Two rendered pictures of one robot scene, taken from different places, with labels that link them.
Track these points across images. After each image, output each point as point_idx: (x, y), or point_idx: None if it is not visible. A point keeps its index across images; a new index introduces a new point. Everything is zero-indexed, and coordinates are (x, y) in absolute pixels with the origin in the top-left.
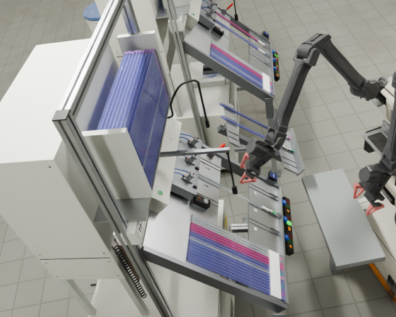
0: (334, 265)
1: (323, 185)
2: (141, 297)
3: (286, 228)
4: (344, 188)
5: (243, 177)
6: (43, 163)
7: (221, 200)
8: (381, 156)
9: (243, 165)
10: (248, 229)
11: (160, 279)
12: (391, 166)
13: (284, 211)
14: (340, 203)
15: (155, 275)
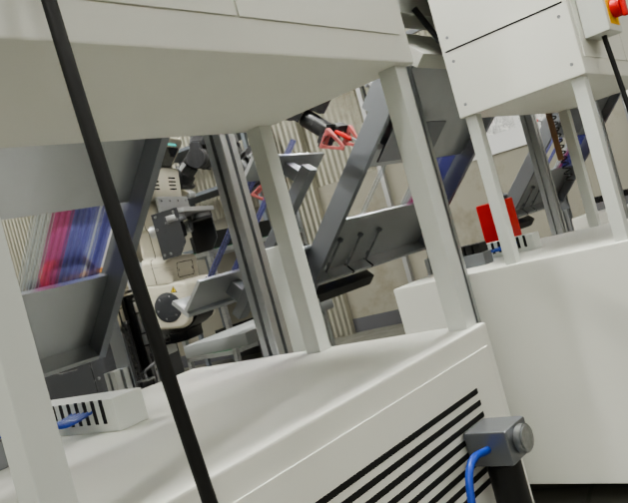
0: (330, 305)
1: (235, 331)
2: (578, 186)
3: (344, 276)
4: (220, 333)
5: (354, 131)
6: None
7: (399, 287)
8: (203, 208)
9: (338, 147)
10: (392, 207)
11: (561, 238)
12: (241, 147)
13: (325, 283)
14: (248, 324)
15: (568, 237)
